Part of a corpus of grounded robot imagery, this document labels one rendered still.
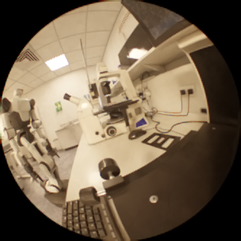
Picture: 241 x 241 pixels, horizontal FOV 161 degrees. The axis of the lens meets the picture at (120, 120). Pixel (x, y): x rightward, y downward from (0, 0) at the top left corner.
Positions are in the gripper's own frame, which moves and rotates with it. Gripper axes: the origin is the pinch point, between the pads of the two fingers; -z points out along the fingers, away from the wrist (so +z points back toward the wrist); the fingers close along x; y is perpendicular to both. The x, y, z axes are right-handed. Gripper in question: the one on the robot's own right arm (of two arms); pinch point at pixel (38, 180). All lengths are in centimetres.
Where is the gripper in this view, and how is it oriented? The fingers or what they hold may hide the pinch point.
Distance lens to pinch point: 99.9
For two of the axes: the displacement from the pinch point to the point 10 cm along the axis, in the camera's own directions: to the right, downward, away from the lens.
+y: -1.9, -1.6, 9.7
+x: 8.7, -4.8, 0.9
